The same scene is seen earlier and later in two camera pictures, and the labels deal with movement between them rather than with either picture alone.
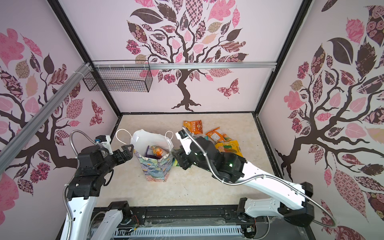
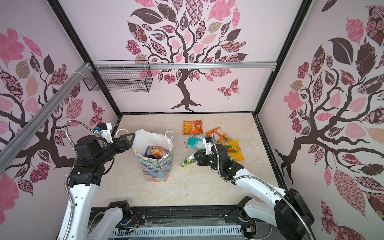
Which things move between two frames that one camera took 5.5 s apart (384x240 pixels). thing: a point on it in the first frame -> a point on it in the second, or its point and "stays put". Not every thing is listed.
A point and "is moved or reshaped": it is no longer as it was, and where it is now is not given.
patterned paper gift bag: [154, 151] stays put
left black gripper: [121, 158] -> [127, 145]
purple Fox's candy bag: [149, 153] stays put
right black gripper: [183, 159] -> [201, 160]
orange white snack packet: [218, 136] stays put
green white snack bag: [175, 163] is moved or reshaped
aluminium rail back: [188, 65] stays put
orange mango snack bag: [158, 152] stays put
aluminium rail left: [7, 151] stays put
